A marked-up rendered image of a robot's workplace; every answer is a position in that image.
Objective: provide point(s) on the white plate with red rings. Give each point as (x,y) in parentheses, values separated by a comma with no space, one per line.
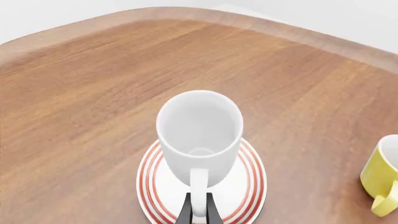
(245,186)

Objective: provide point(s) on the yellow and white mug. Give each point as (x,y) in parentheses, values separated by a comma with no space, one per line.
(377,179)

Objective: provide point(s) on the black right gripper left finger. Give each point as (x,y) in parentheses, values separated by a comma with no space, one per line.
(186,211)

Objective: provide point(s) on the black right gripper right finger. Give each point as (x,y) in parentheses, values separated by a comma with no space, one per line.
(212,211)

